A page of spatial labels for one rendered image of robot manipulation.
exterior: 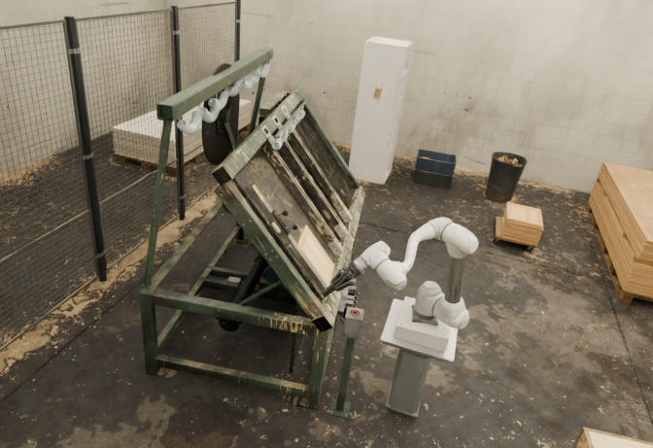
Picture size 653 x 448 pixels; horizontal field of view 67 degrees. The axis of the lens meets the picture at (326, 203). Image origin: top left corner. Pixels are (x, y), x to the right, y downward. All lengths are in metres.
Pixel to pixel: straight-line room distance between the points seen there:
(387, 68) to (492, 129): 2.36
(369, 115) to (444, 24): 1.99
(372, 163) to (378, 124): 0.61
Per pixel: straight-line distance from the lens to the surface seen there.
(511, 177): 7.69
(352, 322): 3.38
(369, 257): 2.71
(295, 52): 8.98
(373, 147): 7.43
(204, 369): 4.04
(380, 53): 7.11
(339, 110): 8.91
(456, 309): 3.33
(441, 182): 7.84
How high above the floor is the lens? 3.07
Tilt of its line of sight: 27 degrees down
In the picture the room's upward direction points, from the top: 6 degrees clockwise
